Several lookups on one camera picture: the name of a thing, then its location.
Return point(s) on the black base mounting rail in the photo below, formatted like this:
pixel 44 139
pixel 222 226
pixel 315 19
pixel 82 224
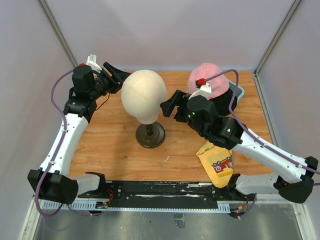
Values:
pixel 167 193

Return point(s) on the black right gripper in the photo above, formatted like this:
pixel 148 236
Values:
pixel 178 99

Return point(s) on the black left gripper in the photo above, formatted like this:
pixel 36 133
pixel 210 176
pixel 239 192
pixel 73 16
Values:
pixel 118 76

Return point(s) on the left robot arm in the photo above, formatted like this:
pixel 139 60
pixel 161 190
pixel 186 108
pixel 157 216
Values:
pixel 51 180

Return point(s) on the black baseball cap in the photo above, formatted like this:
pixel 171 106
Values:
pixel 222 102

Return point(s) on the cream mannequin head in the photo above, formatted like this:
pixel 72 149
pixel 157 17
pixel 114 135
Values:
pixel 141 95

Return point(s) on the white cable duct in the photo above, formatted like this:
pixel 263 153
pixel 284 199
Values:
pixel 96 207

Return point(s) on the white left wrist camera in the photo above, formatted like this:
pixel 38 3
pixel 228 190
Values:
pixel 92 62

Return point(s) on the yellow printed cloth hat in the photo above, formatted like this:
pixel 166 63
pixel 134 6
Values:
pixel 217 163

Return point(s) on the light teal plastic bin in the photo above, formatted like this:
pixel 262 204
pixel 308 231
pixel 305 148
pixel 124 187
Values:
pixel 233 88

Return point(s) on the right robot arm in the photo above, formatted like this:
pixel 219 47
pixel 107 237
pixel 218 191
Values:
pixel 292 176

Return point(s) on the pink sport baseball cap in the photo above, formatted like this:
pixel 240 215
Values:
pixel 219 85

